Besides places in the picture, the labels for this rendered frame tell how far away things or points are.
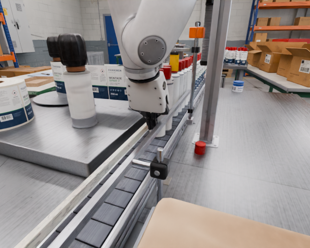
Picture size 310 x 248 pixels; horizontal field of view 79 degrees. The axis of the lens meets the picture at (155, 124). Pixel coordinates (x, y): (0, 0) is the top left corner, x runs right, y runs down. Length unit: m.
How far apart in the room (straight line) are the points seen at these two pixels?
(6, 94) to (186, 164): 0.62
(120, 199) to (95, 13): 8.84
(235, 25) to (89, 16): 5.71
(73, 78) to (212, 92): 0.44
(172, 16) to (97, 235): 0.35
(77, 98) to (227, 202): 0.52
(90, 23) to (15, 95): 8.45
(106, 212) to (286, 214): 0.36
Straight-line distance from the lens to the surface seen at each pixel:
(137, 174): 0.44
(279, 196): 0.55
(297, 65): 2.36
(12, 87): 0.79
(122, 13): 0.38
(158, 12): 0.31
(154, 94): 0.45
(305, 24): 8.26
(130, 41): 0.32
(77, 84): 0.65
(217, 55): 0.61
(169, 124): 0.62
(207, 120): 0.66
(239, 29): 8.36
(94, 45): 9.11
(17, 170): 0.66
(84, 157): 0.53
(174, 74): 0.71
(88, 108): 0.68
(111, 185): 0.30
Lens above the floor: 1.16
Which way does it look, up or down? 24 degrees down
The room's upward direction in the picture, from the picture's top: straight up
